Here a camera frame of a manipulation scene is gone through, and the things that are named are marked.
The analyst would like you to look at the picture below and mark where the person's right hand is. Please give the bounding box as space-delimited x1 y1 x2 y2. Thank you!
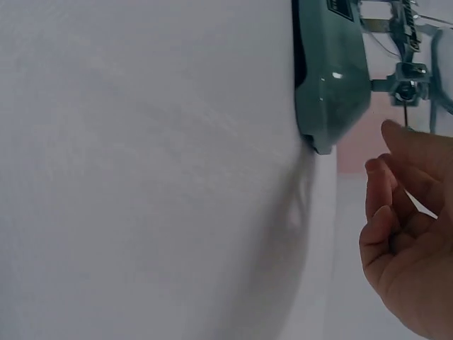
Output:
358 120 453 340

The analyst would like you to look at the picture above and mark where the teal sewing machine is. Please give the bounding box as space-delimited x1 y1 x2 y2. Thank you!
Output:
290 0 453 157

